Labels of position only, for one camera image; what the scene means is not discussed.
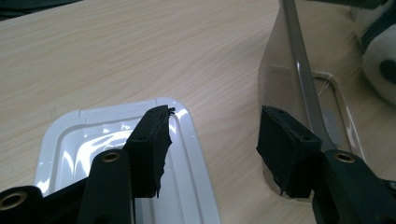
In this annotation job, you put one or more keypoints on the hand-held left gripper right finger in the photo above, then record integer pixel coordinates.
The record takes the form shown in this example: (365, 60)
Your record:
(289, 149)

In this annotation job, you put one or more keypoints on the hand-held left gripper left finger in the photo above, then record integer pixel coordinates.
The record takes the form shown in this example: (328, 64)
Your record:
(146, 149)

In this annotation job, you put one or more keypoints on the clear plastic storage box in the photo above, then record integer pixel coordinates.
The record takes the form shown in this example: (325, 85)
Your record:
(280, 62)

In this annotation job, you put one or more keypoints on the panda plush toy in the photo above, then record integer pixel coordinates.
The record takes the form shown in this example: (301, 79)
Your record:
(378, 53)

